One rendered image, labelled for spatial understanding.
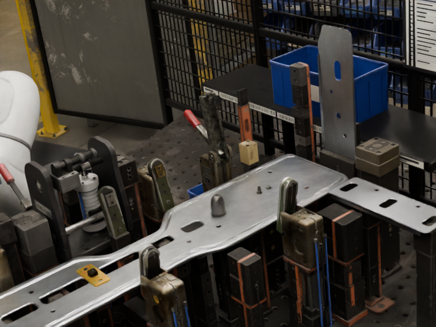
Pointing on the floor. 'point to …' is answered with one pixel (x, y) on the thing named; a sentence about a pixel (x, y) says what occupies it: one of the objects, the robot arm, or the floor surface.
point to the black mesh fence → (415, 95)
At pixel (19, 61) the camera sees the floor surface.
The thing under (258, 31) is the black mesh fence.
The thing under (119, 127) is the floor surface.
